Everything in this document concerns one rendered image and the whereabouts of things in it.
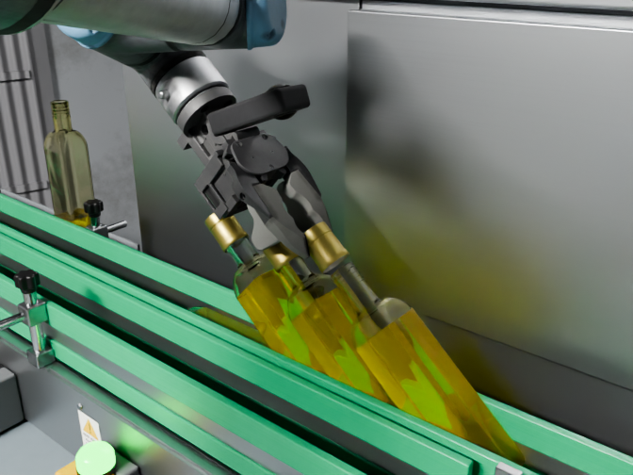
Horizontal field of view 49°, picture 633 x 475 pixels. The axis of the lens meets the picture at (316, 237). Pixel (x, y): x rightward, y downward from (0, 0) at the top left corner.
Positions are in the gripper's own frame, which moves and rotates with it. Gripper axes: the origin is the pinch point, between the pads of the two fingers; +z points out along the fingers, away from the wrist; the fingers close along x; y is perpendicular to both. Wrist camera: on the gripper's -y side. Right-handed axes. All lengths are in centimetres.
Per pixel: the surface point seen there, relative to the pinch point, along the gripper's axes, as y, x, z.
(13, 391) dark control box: 49, 17, -12
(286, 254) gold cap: 4.1, 1.1, -0.8
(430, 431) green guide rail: -1.1, 4.5, 22.2
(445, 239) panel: -4.5, -11.7, 7.9
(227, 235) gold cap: 9.9, 1.4, -7.6
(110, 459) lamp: 29.3, 18.5, 5.2
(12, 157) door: 183, -78, -134
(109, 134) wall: 177, -120, -130
